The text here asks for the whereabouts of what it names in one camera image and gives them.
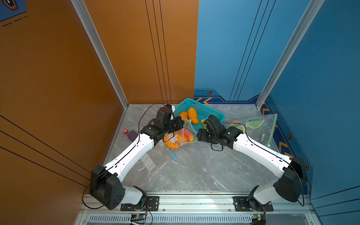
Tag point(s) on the clear blue-zip bag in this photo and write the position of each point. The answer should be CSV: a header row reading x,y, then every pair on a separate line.
x,y
188,125

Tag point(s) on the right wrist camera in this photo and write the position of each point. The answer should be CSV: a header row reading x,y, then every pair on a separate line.
x,y
214,126

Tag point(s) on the purple block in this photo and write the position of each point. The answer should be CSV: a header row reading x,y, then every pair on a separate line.
x,y
132,135

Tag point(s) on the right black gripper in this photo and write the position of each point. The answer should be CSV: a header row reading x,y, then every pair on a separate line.
x,y
201,134

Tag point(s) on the clear green-zip bag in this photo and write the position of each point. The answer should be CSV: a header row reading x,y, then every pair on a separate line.
x,y
260,128

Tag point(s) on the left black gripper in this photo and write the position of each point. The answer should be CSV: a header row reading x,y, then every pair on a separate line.
x,y
179,125

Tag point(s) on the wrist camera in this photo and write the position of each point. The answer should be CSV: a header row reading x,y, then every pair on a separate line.
x,y
214,126
164,116

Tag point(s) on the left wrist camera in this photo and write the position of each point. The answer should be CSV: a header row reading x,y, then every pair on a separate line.
x,y
164,116

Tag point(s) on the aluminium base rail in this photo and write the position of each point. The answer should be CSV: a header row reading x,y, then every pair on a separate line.
x,y
198,208

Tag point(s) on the red mango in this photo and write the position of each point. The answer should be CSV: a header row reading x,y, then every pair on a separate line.
x,y
189,137

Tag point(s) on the yellow top mango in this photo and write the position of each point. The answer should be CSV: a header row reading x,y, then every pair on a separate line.
x,y
192,115

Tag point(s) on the teal plastic basket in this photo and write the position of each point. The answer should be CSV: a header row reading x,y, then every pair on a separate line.
x,y
203,111

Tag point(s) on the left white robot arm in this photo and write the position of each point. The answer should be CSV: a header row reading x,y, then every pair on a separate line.
x,y
106,181

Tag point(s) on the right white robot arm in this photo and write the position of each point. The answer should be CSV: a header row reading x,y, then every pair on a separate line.
x,y
291,172

